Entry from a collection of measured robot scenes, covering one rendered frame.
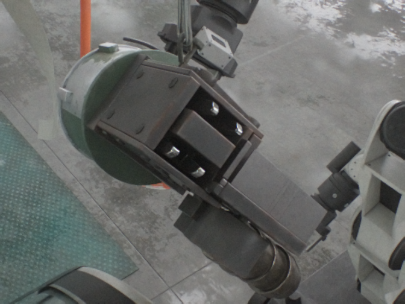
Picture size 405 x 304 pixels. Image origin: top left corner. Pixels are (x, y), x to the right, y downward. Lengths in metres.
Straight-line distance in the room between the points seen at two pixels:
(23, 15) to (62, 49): 2.40
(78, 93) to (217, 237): 0.22
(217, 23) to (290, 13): 2.90
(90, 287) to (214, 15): 0.40
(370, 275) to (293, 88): 1.46
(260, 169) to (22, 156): 2.28
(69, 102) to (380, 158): 0.91
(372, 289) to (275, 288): 1.15
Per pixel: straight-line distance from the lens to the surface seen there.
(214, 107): 0.49
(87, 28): 0.76
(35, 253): 2.34
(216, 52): 0.78
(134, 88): 0.56
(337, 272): 2.05
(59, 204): 2.49
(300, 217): 0.56
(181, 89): 0.48
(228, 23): 0.84
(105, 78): 0.60
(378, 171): 1.38
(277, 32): 3.52
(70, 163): 2.66
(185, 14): 0.52
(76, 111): 0.64
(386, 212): 1.51
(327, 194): 1.54
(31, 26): 1.04
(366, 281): 1.82
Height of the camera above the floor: 1.78
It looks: 42 degrees down
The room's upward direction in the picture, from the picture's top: straight up
